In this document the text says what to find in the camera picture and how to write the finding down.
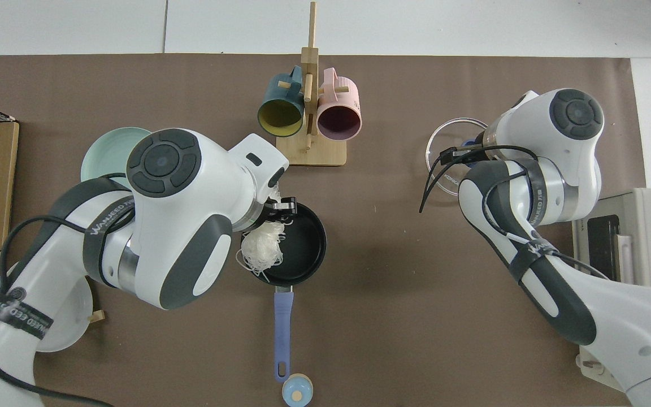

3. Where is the small blue round thing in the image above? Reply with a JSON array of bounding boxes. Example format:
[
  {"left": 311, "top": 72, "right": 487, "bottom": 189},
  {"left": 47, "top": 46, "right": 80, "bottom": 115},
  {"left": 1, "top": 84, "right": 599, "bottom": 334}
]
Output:
[{"left": 282, "top": 375, "right": 314, "bottom": 405}]

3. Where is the teal round plate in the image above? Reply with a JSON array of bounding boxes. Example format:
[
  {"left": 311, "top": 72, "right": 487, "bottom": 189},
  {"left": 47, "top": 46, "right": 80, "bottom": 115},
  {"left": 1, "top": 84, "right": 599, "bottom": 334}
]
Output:
[{"left": 80, "top": 127, "right": 154, "bottom": 190}]

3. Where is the black pot with blue handle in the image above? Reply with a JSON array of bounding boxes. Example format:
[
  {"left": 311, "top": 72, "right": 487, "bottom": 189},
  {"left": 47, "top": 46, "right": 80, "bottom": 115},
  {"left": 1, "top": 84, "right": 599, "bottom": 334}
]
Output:
[{"left": 245, "top": 202, "right": 328, "bottom": 383}]

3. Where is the dark teal cup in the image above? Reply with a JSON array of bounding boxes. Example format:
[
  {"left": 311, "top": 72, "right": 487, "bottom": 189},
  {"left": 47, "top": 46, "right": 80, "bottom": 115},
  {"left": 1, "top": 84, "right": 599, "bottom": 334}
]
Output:
[{"left": 257, "top": 66, "right": 305, "bottom": 138}]

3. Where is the glass lid with blue knob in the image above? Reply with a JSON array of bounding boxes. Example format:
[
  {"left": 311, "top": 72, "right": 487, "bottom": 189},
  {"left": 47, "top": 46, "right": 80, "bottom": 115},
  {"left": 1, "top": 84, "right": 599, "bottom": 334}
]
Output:
[{"left": 426, "top": 117, "right": 493, "bottom": 197}]

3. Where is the wooden cup stand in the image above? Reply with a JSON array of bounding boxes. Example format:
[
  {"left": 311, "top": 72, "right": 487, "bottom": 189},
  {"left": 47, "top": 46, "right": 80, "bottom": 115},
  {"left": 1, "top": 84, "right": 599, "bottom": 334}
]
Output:
[{"left": 276, "top": 1, "right": 348, "bottom": 167}]

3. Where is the pink ribbed cup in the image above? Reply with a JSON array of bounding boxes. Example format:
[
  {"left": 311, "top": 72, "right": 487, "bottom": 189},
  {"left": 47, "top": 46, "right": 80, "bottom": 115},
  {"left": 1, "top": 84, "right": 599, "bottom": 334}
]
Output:
[{"left": 316, "top": 67, "right": 362, "bottom": 141}]

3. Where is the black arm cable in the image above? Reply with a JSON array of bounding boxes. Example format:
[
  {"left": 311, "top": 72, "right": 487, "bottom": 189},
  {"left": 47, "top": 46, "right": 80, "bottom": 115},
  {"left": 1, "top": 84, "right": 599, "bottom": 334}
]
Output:
[
  {"left": 419, "top": 145, "right": 609, "bottom": 280},
  {"left": 0, "top": 172, "right": 134, "bottom": 407}
]

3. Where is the white vermicelli bundle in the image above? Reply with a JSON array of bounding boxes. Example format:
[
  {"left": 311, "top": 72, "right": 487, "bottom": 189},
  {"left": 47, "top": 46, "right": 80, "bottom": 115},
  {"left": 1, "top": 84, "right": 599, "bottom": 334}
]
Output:
[{"left": 236, "top": 220, "right": 288, "bottom": 283}]

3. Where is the white round plate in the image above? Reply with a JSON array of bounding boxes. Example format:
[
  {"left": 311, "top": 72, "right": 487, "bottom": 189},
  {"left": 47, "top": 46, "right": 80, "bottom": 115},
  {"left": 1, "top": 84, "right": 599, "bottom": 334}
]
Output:
[{"left": 34, "top": 274, "right": 93, "bottom": 353}]

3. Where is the brown table cloth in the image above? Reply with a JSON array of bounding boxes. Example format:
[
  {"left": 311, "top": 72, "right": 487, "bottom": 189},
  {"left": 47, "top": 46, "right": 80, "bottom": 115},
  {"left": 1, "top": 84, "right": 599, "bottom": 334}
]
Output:
[{"left": 0, "top": 54, "right": 648, "bottom": 407}]

